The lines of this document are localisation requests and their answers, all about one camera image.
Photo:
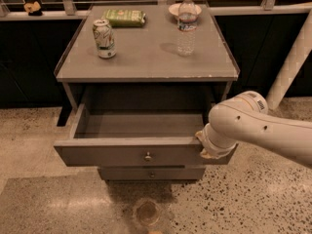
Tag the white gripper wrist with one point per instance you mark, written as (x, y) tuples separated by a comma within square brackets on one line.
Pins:
[(212, 145)]

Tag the grey drawer cabinet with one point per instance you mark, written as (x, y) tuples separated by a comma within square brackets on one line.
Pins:
[(147, 62)]

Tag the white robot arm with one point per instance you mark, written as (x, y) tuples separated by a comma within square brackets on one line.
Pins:
[(245, 117)]

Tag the yellow object on ledge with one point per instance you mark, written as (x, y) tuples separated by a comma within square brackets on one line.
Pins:
[(33, 8)]

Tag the metal railing ledge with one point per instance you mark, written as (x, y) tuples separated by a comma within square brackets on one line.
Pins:
[(42, 14)]

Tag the clear plastic water bottle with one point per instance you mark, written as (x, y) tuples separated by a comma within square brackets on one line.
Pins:
[(186, 24)]

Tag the green snack bag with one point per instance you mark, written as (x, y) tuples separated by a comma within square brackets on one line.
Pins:
[(125, 18)]

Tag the white bowl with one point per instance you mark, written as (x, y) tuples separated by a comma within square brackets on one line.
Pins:
[(174, 8)]

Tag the grey top drawer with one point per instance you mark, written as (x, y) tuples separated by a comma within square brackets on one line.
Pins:
[(113, 129)]

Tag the grey drawer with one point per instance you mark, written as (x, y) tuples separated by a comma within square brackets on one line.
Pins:
[(151, 173), (113, 129)]

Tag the green white soda can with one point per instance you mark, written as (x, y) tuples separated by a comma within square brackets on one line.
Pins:
[(104, 38)]

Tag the grey bottom drawer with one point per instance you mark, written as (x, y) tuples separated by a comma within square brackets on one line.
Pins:
[(151, 173)]

